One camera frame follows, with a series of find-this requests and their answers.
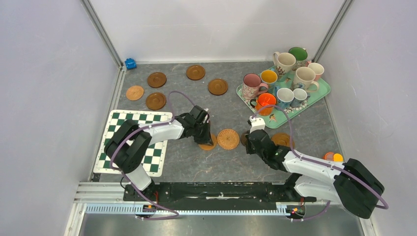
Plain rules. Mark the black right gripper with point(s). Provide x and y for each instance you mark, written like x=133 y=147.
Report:
x=255 y=137

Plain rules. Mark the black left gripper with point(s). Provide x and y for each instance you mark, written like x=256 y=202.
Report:
x=206 y=139

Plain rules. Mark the dark walnut wooden coaster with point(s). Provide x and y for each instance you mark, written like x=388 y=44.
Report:
x=243 y=138

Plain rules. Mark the light orange wooden coaster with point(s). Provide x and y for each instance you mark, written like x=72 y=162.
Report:
x=209 y=147

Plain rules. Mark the brown ridged wooden coaster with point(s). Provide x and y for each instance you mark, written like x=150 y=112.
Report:
x=281 y=139

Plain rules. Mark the woven rattan coaster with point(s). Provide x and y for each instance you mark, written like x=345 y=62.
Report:
x=228 y=139

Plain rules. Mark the brown wooden saucer coaster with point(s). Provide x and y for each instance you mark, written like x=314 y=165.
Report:
x=156 y=101
x=218 y=87
x=156 y=80
x=195 y=72

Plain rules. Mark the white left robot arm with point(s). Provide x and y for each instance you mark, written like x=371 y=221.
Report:
x=129 y=144

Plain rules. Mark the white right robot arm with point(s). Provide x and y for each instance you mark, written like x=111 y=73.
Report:
x=349 y=183

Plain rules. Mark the light cork coaster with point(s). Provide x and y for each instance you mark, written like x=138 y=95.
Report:
x=134 y=93

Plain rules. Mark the mint green floral tray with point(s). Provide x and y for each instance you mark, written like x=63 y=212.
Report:
x=277 y=118

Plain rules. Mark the blue patterned mug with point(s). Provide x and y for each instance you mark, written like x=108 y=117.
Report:
x=284 y=97

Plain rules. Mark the green white chessboard mat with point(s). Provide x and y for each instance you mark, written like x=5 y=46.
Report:
x=153 y=159

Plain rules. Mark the pink patterned mug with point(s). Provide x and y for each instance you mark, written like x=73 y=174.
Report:
x=253 y=86

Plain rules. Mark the small white blue mug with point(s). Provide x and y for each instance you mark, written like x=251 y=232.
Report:
x=300 y=95

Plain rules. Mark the yellow inside mug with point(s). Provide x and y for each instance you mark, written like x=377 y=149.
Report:
x=269 y=77

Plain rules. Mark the orange yellow small container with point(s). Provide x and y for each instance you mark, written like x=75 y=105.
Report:
x=331 y=156

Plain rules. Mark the large cream mug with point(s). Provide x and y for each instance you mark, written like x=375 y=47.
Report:
x=304 y=79

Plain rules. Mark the white floral mug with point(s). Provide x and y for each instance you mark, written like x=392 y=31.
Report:
x=283 y=63

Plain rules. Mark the pink white mug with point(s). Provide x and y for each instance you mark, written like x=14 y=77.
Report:
x=317 y=68

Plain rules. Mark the blue toy block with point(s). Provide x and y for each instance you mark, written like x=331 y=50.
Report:
x=130 y=63

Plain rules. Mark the green inside mug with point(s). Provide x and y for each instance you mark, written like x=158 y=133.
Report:
x=300 y=54

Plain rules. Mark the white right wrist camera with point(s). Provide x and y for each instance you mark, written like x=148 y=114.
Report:
x=256 y=123

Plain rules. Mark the orange mug black handle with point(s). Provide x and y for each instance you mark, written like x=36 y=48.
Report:
x=261 y=102

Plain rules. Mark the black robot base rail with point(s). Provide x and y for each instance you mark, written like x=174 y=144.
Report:
x=223 y=195

